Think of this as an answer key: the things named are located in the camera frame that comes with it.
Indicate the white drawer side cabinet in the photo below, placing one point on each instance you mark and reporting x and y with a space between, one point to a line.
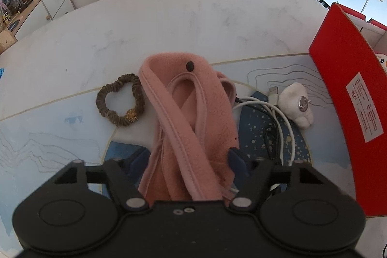
54 1

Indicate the red and white cardboard box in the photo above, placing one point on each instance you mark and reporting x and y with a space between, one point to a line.
338 64

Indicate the brown hair scrunchie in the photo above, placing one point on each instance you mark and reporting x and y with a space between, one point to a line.
101 100

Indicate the blue printed table mat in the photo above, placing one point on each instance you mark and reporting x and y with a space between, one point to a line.
60 137

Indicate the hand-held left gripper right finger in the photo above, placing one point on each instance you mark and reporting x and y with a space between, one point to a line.
240 164

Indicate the white fridge with magnets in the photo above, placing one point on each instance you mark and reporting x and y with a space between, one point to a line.
376 1

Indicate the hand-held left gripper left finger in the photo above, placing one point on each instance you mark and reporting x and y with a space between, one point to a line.
136 164

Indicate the pink fleece bag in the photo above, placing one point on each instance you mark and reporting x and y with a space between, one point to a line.
187 88

